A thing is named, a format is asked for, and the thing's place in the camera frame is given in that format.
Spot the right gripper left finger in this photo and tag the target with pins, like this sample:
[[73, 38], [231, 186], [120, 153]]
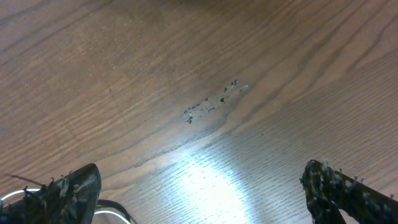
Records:
[[72, 199]]

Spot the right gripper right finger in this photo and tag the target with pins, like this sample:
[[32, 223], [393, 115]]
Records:
[[329, 191]]

